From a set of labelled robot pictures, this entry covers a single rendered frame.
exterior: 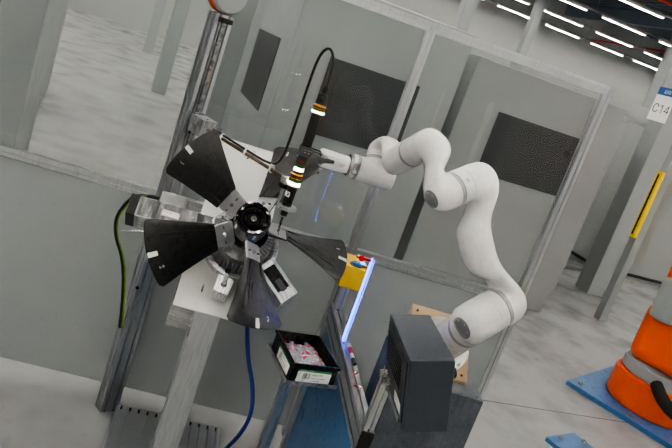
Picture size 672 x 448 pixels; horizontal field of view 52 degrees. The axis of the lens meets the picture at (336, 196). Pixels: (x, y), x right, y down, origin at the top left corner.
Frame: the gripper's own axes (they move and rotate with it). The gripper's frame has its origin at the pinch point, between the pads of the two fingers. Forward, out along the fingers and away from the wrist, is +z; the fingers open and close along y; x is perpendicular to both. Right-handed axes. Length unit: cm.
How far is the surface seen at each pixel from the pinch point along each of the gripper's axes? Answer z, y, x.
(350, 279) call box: -35, 21, -46
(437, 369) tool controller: -36, -83, -25
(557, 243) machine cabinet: -296, 362, -71
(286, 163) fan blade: 2.7, 17.2, -9.3
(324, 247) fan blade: -17.3, 0.4, -30.1
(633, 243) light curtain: -402, 413, -56
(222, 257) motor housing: 14.6, 5.1, -45.6
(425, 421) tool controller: -38, -83, -39
